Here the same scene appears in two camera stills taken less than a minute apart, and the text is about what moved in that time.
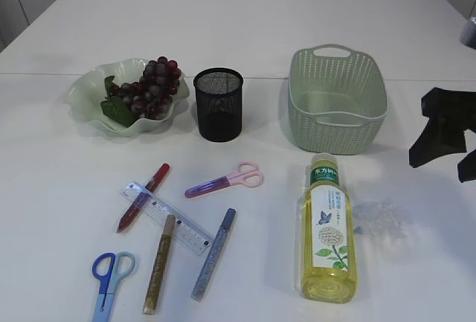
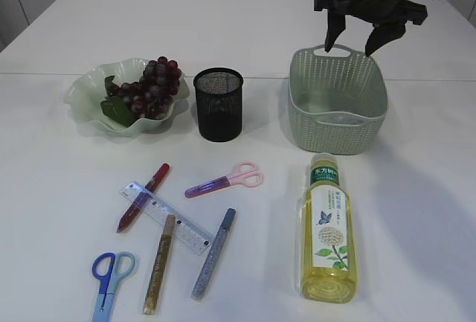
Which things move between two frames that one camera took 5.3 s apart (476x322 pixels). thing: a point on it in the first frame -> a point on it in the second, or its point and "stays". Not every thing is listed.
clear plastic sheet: [381, 220] -> [342, 118]
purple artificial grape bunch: [149, 97] stays
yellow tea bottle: [329, 272] stays
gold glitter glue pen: [151, 300] stays
